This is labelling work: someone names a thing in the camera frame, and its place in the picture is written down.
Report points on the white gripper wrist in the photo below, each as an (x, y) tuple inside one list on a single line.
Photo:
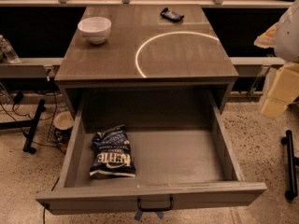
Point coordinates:
[(288, 37)]

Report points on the blue kettle chip bag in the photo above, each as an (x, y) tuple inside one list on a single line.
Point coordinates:
[(112, 153)]

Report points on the open grey top drawer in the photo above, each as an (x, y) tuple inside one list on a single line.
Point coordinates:
[(179, 145)]

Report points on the black drawer handle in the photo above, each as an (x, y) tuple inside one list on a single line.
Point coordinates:
[(155, 205)]

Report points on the wire basket with cup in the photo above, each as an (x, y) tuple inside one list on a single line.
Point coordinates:
[(61, 127)]

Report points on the white ceramic bowl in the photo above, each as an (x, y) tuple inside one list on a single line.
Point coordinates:
[(95, 29)]

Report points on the black table leg right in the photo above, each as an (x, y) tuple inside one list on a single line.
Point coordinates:
[(293, 162)]

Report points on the small dark snack packet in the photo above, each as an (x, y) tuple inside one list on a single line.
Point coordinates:
[(170, 15)]

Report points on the clear plastic water bottle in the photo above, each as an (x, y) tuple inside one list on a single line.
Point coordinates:
[(8, 50)]

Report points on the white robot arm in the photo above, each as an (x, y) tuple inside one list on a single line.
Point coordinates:
[(283, 37)]

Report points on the grey wooden cabinet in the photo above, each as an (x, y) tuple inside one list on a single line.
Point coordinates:
[(145, 49)]

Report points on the black table leg left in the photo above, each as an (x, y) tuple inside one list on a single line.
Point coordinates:
[(30, 124)]

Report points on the black table leg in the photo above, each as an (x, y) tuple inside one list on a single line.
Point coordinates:
[(30, 124), (293, 162)]

